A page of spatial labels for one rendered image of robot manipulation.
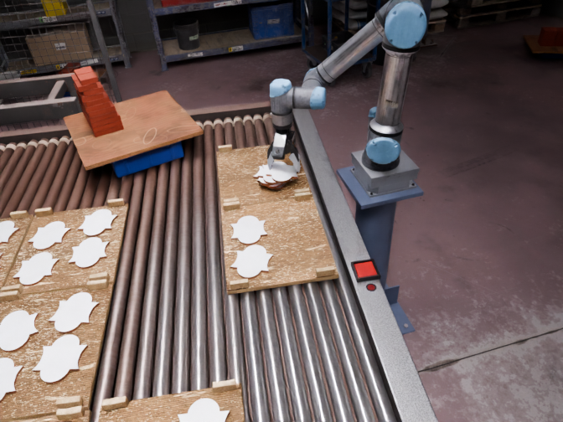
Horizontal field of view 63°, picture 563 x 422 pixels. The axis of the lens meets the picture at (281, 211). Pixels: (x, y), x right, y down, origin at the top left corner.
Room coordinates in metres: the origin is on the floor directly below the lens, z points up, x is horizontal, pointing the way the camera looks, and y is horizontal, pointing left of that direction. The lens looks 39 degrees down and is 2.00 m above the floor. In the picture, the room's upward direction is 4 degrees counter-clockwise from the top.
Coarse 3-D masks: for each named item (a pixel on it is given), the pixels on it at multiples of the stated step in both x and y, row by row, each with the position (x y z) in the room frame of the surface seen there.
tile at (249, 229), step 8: (248, 216) 1.28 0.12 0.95; (232, 224) 1.24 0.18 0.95; (240, 224) 1.23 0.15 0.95; (248, 224) 1.23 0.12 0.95; (256, 224) 1.23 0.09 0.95; (264, 224) 1.24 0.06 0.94; (240, 232) 1.19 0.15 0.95; (248, 232) 1.19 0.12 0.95; (256, 232) 1.19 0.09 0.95; (264, 232) 1.19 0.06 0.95; (240, 240) 1.15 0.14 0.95; (248, 240) 1.15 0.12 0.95; (256, 240) 1.15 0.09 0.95
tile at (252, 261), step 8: (248, 248) 1.11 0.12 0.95; (256, 248) 1.11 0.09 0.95; (264, 248) 1.11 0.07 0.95; (240, 256) 1.08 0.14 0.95; (248, 256) 1.07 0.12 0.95; (256, 256) 1.07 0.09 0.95; (264, 256) 1.07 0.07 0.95; (272, 256) 1.07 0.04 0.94; (240, 264) 1.04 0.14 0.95; (248, 264) 1.04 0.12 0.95; (256, 264) 1.04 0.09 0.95; (264, 264) 1.03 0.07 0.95; (240, 272) 1.00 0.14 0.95; (248, 272) 1.00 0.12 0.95; (256, 272) 1.00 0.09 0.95
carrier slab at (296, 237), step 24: (240, 216) 1.29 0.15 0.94; (264, 216) 1.28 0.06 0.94; (288, 216) 1.27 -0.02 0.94; (312, 216) 1.27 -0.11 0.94; (264, 240) 1.15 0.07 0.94; (288, 240) 1.15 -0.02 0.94; (312, 240) 1.14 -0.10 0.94; (288, 264) 1.04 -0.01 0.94; (312, 264) 1.03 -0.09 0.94; (240, 288) 0.95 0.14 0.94; (264, 288) 0.95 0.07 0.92
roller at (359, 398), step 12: (324, 288) 0.94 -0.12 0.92; (324, 300) 0.90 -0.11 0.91; (336, 300) 0.89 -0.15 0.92; (336, 312) 0.84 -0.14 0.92; (336, 324) 0.80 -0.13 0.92; (336, 336) 0.77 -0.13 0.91; (348, 336) 0.77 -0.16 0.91; (348, 348) 0.72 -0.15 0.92; (348, 360) 0.69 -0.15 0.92; (348, 372) 0.65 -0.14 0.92; (348, 384) 0.63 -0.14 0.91; (360, 384) 0.62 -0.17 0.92; (360, 396) 0.58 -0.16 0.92; (360, 408) 0.55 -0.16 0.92; (360, 420) 0.53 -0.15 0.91; (372, 420) 0.52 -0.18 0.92
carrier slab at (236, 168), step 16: (224, 160) 1.68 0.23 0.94; (240, 160) 1.67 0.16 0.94; (256, 160) 1.66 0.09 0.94; (288, 160) 1.64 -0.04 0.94; (224, 176) 1.56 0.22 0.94; (240, 176) 1.55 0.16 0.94; (304, 176) 1.52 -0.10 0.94; (224, 192) 1.45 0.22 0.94; (240, 192) 1.44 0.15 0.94; (256, 192) 1.43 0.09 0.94; (272, 192) 1.43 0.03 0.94; (288, 192) 1.42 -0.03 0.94
